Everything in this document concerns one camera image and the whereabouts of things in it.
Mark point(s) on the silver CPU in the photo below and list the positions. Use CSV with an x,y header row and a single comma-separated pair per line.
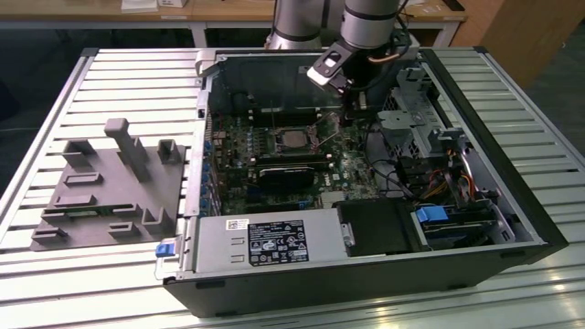
x,y
297,138

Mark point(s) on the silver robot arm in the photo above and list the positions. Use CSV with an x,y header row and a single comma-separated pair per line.
x,y
366,24

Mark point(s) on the CPU socket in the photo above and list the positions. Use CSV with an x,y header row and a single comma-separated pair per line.
x,y
277,141

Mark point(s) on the grey metal drive cage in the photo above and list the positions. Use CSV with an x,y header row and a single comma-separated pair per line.
x,y
403,123

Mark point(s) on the flat black item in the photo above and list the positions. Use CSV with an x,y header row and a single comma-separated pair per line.
x,y
458,4

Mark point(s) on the green motherboard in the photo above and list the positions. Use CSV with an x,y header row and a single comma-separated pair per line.
x,y
352,171

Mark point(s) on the black graphics card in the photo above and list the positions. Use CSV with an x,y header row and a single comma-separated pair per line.
x,y
286,178

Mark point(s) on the wooden cabinet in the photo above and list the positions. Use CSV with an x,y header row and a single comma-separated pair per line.
x,y
526,34

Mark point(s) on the silver chipset heatsink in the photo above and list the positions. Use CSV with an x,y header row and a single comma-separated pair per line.
x,y
332,198

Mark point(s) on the blue disk carrier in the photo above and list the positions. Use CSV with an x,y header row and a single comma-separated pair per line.
x,y
435,214

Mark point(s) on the black plastic disk bay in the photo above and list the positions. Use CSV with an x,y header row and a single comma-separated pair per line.
x,y
375,226

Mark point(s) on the small white box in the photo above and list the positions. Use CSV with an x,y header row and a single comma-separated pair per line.
x,y
173,2

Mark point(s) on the large white box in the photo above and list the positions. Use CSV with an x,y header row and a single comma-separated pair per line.
x,y
138,5

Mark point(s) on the grey power supply unit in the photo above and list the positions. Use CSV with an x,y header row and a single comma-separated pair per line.
x,y
215,240

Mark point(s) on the wooden desk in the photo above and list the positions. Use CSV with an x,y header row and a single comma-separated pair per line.
x,y
91,15

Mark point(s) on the black open PC case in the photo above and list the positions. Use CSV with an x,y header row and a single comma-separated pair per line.
x,y
321,294

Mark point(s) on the grey parts rack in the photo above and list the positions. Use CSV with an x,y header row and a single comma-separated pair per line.
x,y
114,192

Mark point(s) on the blue case latch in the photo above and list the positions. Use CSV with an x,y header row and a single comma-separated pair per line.
x,y
166,250

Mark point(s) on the green RAM stick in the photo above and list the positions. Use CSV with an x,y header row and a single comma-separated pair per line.
x,y
82,214

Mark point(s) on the small grey wrist camera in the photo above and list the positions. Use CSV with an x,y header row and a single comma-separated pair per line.
x,y
363,103

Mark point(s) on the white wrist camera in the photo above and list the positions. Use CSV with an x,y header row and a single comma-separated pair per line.
x,y
330,65

